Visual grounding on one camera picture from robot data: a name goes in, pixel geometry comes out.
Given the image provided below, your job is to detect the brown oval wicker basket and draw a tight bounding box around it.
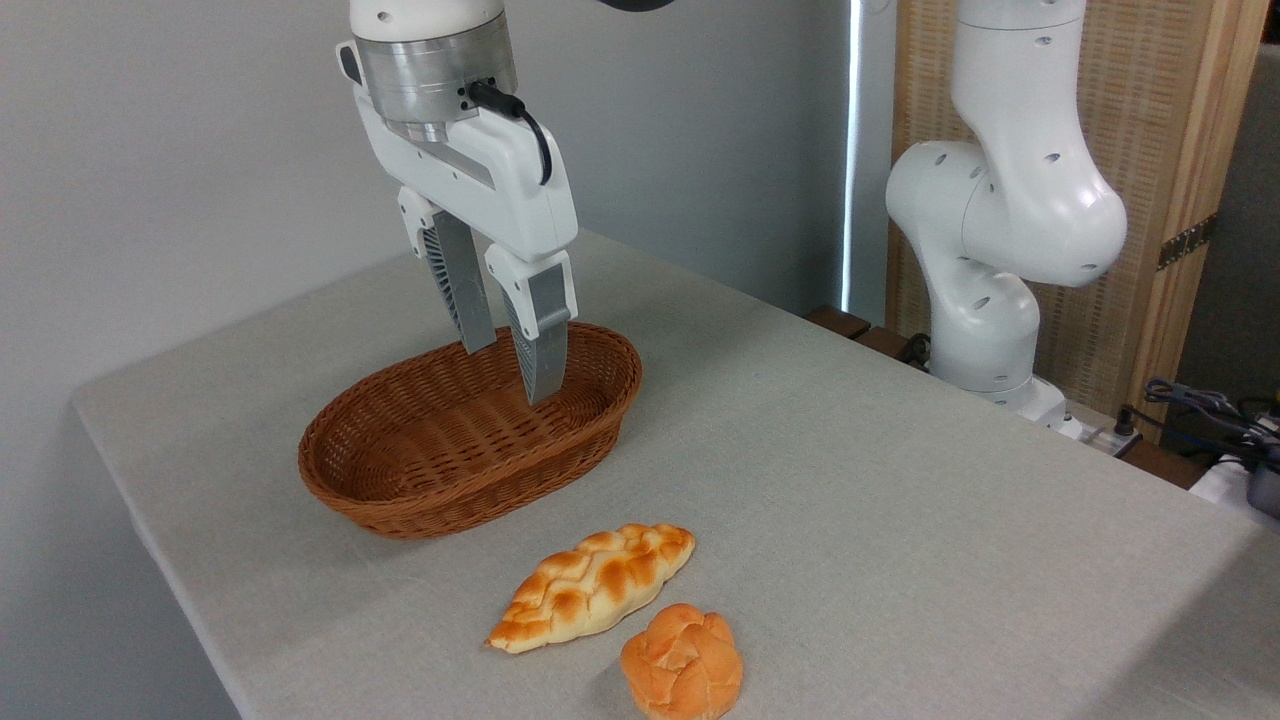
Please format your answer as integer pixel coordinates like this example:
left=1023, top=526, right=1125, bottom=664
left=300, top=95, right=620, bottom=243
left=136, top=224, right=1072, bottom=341
left=298, top=322, right=644, bottom=541

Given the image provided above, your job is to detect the round braided bread bun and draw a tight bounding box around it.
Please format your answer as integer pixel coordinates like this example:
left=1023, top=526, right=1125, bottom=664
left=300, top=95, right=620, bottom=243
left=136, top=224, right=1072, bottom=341
left=620, top=603, right=745, bottom=720

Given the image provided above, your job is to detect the white power strip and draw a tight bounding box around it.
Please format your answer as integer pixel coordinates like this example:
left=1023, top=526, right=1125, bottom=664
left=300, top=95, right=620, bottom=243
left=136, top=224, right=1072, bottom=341
left=1060, top=405, right=1143, bottom=459

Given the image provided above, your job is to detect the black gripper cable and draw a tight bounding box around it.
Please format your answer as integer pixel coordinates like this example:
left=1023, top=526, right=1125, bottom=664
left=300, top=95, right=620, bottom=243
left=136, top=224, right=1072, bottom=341
left=467, top=80, right=554, bottom=187

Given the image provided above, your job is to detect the black metal screen hinge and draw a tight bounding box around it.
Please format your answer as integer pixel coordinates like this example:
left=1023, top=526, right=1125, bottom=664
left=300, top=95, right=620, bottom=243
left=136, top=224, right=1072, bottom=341
left=1157, top=213, right=1220, bottom=272

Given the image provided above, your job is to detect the dark brown wooden block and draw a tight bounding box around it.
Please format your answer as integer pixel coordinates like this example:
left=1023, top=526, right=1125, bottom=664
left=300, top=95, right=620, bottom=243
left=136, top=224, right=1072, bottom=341
left=855, top=325, right=933, bottom=373
left=1120, top=438, right=1213, bottom=491
left=805, top=305, right=877, bottom=341

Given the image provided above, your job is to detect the woven wooden screen panel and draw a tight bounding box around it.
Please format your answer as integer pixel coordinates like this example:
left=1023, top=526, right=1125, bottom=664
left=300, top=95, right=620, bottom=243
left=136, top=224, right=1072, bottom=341
left=888, top=0, right=1271, bottom=443

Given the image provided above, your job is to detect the black cable bundle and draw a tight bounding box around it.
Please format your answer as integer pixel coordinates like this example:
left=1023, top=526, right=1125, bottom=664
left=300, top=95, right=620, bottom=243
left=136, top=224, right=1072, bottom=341
left=1143, top=377, right=1280, bottom=463

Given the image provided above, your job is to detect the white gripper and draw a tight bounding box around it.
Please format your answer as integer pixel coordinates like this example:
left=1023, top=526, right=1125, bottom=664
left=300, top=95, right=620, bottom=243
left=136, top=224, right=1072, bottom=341
left=337, top=42, right=580, bottom=406

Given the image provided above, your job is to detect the long braided bread loaf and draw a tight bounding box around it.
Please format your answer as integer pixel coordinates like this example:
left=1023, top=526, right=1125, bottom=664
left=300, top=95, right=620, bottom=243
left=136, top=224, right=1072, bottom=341
left=486, top=523, right=697, bottom=655

